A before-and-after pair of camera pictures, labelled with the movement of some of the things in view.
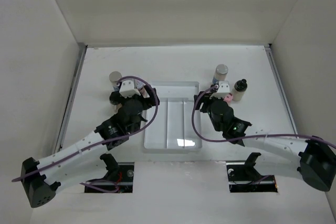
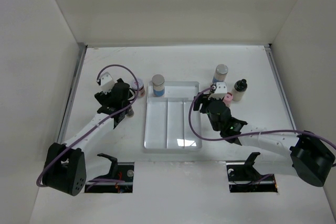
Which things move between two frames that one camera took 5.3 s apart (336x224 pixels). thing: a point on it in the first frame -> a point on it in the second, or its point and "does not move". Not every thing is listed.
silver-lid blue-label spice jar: [114, 77] -> [158, 85]
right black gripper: [201, 100] does not move
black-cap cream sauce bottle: [240, 87] does not move
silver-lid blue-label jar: [220, 73] does not move
